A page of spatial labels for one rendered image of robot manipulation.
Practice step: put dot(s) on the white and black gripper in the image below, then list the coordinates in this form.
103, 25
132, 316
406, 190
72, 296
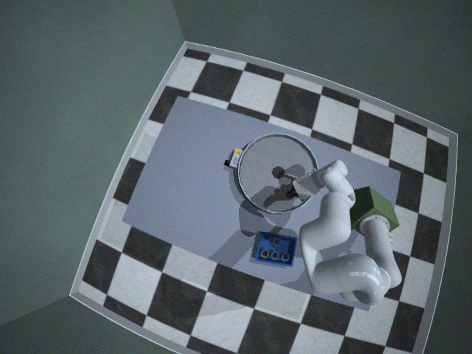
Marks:
304, 187

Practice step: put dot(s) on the blue tray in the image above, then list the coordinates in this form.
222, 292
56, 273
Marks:
287, 245

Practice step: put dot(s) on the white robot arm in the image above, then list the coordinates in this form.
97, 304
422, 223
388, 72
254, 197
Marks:
352, 271

